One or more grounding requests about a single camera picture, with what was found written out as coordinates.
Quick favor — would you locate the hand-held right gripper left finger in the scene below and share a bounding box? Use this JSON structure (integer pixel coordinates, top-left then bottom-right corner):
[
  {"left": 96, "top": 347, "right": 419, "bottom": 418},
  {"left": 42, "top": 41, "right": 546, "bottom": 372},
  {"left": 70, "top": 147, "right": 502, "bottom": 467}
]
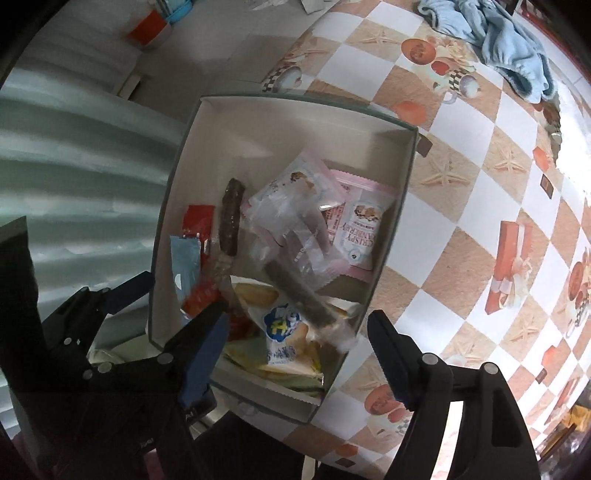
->
[{"left": 51, "top": 302, "right": 230, "bottom": 480}]

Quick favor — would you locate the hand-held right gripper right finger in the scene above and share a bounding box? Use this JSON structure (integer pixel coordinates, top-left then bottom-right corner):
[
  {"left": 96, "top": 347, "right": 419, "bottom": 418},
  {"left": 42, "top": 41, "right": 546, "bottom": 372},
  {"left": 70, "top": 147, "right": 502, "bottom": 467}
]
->
[{"left": 367, "top": 310, "right": 541, "bottom": 480}]

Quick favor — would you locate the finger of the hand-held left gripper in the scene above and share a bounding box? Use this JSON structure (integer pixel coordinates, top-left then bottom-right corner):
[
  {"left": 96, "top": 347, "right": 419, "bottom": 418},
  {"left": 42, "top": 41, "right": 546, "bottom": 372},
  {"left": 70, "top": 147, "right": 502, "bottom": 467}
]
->
[
  {"left": 41, "top": 286, "right": 112, "bottom": 366},
  {"left": 99, "top": 271, "right": 155, "bottom": 319}
]

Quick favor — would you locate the light blue snack packet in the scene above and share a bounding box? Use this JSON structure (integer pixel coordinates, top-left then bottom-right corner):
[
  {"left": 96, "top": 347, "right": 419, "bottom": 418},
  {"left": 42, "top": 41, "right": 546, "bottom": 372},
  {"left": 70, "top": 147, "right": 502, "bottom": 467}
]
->
[{"left": 170, "top": 235, "right": 203, "bottom": 301}]

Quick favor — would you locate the red snack packet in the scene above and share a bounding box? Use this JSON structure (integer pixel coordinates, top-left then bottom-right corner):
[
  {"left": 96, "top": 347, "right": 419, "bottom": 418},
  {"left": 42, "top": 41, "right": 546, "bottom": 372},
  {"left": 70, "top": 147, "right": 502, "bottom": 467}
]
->
[{"left": 181, "top": 205, "right": 225, "bottom": 319}]

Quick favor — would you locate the clear packet with dark bar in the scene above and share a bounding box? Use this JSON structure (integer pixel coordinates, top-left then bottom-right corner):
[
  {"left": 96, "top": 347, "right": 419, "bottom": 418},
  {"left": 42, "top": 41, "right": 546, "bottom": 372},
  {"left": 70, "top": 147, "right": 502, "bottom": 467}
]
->
[{"left": 261, "top": 256, "right": 358, "bottom": 354}]

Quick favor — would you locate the brown snack bar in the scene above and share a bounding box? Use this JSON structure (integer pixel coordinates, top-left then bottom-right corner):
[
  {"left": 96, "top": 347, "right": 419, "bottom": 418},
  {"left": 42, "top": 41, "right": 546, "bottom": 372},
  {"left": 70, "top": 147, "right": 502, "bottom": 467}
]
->
[{"left": 219, "top": 178, "right": 245, "bottom": 257}]

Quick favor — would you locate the pink snack packet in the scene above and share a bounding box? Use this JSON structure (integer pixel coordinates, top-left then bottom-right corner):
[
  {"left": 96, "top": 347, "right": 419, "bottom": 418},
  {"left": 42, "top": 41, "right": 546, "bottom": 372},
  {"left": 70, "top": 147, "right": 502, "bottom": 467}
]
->
[{"left": 323, "top": 168, "right": 400, "bottom": 278}]

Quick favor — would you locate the clear packet with brown snack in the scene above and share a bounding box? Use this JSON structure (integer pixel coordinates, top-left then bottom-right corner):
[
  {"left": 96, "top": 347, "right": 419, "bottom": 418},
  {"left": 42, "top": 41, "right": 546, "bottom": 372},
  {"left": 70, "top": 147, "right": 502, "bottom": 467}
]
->
[{"left": 240, "top": 150, "right": 347, "bottom": 278}]

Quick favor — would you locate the grey-green cardboard box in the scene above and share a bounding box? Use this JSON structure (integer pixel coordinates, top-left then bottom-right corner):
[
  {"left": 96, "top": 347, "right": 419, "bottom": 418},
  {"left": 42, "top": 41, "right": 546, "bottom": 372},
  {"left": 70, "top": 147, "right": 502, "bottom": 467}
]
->
[{"left": 147, "top": 95, "right": 420, "bottom": 425}]

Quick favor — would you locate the checkered printed tablecloth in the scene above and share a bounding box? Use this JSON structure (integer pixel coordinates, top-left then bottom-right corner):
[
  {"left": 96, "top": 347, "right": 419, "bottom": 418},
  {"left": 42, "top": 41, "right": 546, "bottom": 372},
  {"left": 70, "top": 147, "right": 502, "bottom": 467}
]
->
[{"left": 259, "top": 0, "right": 591, "bottom": 467}]

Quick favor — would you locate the orange and white stool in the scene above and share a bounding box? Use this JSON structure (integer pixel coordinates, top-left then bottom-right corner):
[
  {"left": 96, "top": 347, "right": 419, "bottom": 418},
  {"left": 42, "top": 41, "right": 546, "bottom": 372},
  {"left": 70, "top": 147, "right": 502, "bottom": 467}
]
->
[{"left": 122, "top": 9, "right": 174, "bottom": 52}]

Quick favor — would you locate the blue plastic container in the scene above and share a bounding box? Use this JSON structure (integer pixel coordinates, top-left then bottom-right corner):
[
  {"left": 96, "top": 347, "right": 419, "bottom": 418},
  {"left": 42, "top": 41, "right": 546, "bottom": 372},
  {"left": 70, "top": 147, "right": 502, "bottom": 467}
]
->
[{"left": 154, "top": 0, "right": 194, "bottom": 25}]

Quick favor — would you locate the light blue cloth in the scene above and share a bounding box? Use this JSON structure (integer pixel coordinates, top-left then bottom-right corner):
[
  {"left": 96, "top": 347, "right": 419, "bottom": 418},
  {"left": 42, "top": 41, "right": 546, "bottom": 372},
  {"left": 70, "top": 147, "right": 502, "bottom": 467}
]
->
[{"left": 418, "top": 0, "right": 555, "bottom": 104}]

